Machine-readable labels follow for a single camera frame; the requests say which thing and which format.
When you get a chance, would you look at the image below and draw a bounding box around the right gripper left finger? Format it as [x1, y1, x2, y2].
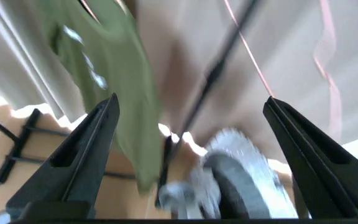
[4, 92, 120, 220]

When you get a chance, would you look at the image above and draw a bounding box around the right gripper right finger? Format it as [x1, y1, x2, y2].
[262, 95, 358, 219]

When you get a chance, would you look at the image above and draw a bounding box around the green long-sleeved shirt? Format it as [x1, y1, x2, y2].
[40, 0, 164, 195]

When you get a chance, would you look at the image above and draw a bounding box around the pale grey garment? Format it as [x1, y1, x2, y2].
[158, 167, 222, 219]

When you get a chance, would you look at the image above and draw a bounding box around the white laundry basket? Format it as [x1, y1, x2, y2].
[202, 127, 300, 219]

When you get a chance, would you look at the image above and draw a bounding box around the black clothes rack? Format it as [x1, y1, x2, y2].
[0, 0, 260, 210]

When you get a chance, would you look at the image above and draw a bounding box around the beige curtain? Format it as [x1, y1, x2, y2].
[0, 0, 358, 162]

